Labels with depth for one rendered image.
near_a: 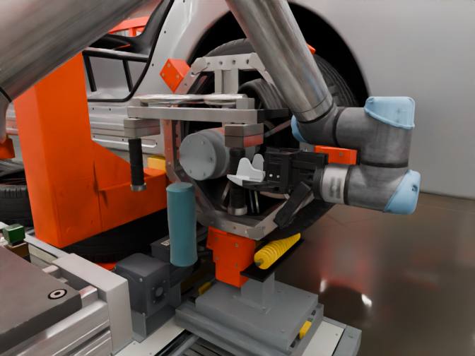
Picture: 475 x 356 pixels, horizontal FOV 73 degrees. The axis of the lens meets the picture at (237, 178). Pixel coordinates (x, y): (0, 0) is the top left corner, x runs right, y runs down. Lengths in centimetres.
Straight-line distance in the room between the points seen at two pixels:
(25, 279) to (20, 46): 27
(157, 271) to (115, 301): 78
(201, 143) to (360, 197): 43
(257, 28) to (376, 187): 31
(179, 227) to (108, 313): 58
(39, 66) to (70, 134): 94
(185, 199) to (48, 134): 46
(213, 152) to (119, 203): 59
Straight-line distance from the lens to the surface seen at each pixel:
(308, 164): 61
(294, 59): 53
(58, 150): 115
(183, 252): 104
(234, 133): 69
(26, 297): 39
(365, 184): 57
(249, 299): 133
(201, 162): 85
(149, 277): 122
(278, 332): 122
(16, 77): 23
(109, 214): 129
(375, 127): 56
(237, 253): 105
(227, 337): 131
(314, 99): 57
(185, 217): 99
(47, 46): 23
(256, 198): 108
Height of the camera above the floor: 101
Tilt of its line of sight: 14 degrees down
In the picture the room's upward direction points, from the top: straight up
